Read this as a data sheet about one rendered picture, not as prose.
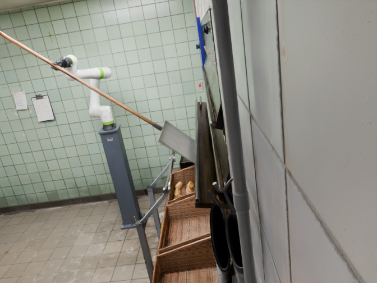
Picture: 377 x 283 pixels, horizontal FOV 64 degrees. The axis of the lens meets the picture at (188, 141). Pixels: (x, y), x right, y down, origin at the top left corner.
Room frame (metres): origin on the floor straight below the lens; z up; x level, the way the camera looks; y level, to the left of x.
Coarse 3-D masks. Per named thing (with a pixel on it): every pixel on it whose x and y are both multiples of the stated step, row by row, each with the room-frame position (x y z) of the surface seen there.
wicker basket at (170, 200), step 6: (186, 168) 2.78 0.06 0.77; (192, 168) 2.78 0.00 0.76; (174, 174) 2.79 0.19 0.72; (180, 174) 2.79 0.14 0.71; (192, 174) 2.78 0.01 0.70; (174, 180) 2.79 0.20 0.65; (180, 180) 2.79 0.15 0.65; (186, 180) 2.78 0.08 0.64; (192, 180) 2.78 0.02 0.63; (174, 186) 2.78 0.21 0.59; (186, 186) 2.74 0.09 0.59; (192, 192) 2.25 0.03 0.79; (168, 198) 2.31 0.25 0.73; (180, 198) 2.25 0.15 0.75; (168, 204) 2.25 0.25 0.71; (174, 210) 2.25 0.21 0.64
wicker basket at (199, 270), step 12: (204, 240) 1.58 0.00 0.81; (168, 252) 1.60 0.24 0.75; (180, 252) 1.60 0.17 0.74; (192, 252) 1.59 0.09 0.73; (204, 252) 1.58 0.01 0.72; (156, 264) 1.54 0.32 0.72; (168, 264) 1.60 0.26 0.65; (180, 264) 1.60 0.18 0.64; (192, 264) 1.59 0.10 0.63; (204, 264) 1.59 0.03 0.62; (216, 264) 1.58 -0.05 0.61; (156, 276) 1.47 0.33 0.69; (168, 276) 1.57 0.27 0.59; (180, 276) 1.55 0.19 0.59; (192, 276) 1.54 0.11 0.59; (204, 276) 1.52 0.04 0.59; (216, 276) 1.50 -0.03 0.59
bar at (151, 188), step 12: (168, 168) 1.95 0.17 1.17; (156, 180) 2.15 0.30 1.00; (168, 180) 1.76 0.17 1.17; (168, 192) 1.65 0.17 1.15; (156, 204) 1.66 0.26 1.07; (144, 216) 1.68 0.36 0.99; (156, 216) 2.14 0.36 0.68; (144, 228) 1.68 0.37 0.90; (156, 228) 2.14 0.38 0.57; (144, 240) 1.66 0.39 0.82; (144, 252) 1.66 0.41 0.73
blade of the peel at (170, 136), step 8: (168, 128) 2.70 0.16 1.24; (176, 128) 2.80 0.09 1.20; (160, 136) 2.40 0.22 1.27; (168, 136) 2.50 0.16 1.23; (176, 136) 2.60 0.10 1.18; (184, 136) 2.72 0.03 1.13; (168, 144) 2.33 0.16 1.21; (176, 144) 2.42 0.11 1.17; (184, 144) 2.52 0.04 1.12; (192, 144) 2.64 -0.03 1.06; (176, 152) 2.25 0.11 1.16; (184, 152) 2.34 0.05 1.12; (192, 152) 2.45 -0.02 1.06; (192, 160) 2.28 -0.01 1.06
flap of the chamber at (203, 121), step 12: (204, 108) 2.55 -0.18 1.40; (204, 120) 2.19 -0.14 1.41; (204, 132) 1.91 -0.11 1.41; (204, 144) 1.68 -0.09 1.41; (204, 156) 1.50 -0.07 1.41; (204, 168) 1.34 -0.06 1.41; (204, 180) 1.22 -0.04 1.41; (216, 180) 1.22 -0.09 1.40; (204, 192) 1.12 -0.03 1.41; (216, 192) 1.12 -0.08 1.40; (204, 204) 1.03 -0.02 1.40
